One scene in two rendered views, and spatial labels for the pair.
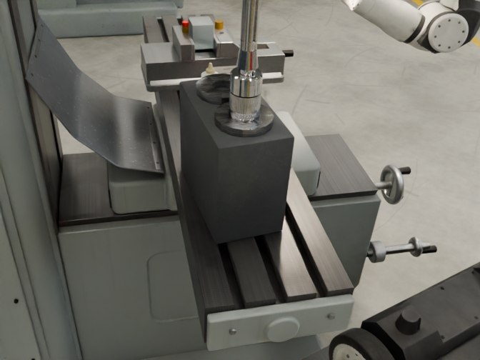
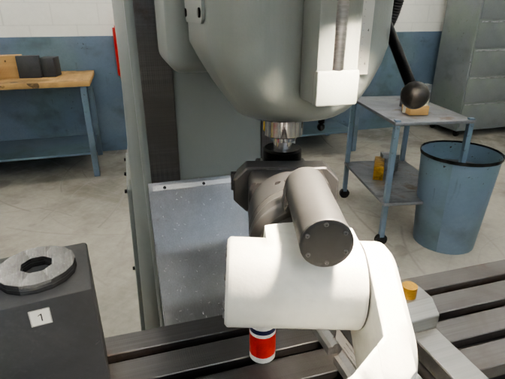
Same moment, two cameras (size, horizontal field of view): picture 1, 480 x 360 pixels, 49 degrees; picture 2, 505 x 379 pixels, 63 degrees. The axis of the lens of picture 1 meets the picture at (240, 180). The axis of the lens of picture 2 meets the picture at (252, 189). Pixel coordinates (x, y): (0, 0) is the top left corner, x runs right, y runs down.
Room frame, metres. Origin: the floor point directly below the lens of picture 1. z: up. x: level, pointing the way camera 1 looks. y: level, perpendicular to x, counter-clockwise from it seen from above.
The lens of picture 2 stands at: (1.05, -0.40, 1.41)
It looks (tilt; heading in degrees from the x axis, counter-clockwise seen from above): 23 degrees down; 88
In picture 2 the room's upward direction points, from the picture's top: straight up
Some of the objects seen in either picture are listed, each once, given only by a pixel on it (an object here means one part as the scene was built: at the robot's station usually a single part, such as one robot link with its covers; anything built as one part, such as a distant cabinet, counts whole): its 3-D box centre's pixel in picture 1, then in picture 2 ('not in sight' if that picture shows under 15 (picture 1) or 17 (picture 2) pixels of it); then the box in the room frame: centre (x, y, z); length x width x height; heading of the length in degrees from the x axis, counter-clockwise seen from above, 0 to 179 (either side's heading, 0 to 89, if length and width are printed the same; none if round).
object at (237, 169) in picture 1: (231, 151); (9, 338); (0.75, 0.02, 1.03); 0.22 x 0.12 x 0.20; 22
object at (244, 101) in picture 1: (245, 96); not in sight; (0.70, 0.00, 1.16); 0.05 x 0.05 x 0.06
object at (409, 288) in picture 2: (218, 24); (409, 290); (1.29, 0.08, 1.05); 0.02 x 0.02 x 0.02
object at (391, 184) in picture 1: (380, 186); not in sight; (1.23, -0.40, 0.63); 0.16 x 0.12 x 0.12; 105
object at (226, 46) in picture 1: (223, 40); (389, 312); (1.26, 0.06, 1.02); 0.12 x 0.06 x 0.04; 17
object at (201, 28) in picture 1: (201, 32); not in sight; (1.25, 0.12, 1.04); 0.06 x 0.05 x 0.06; 17
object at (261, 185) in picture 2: not in sight; (289, 205); (1.10, -0.01, 1.23); 0.13 x 0.12 x 0.10; 0
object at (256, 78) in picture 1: (246, 75); not in sight; (0.70, 0.00, 1.19); 0.05 x 0.05 x 0.01
